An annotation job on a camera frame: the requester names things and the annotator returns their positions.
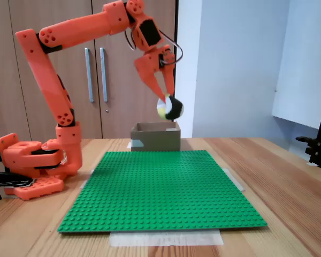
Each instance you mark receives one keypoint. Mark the yellow black white fabric ball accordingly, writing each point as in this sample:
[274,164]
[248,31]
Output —
[174,109]

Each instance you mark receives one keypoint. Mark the open cardboard box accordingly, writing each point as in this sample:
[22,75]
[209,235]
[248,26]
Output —
[155,142]

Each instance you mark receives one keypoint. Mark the brown wooden cabinet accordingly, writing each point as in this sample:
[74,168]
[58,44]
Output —
[56,10]

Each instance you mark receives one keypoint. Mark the short masking tape strip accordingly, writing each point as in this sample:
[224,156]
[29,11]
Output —
[236,182]
[83,185]

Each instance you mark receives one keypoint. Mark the white board panel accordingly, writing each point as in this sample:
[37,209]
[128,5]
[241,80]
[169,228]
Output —
[305,80]

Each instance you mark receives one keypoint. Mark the green studded baseplate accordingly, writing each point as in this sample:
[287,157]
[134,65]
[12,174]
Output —
[149,208]

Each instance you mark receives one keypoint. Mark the wide masking tape strip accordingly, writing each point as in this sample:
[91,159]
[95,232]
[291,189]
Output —
[163,239]

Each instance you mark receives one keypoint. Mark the black camera stand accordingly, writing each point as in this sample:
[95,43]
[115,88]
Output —
[314,150]

